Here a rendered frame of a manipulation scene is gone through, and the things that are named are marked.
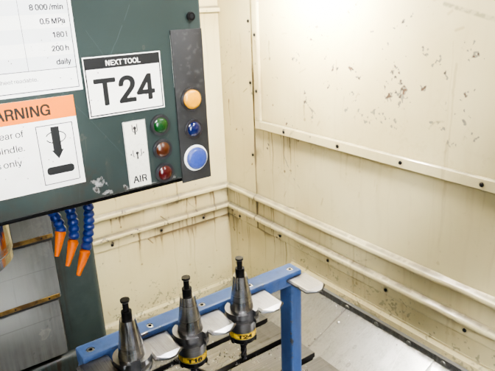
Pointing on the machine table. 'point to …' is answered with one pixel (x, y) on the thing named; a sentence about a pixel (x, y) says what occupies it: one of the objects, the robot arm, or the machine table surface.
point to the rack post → (291, 328)
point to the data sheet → (37, 48)
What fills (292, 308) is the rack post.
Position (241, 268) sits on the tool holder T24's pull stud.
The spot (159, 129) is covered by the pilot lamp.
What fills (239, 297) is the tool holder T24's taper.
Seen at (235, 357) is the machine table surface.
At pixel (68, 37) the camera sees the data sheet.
